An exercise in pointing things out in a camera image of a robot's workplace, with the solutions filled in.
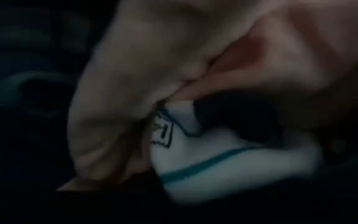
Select pink garment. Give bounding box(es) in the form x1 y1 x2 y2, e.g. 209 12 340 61
56 0 358 192

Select blue plaid flannel shirt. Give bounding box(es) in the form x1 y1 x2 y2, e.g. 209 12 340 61
0 0 111 125

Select white sock teal stripe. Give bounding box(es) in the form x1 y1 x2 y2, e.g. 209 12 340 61
149 99 324 205

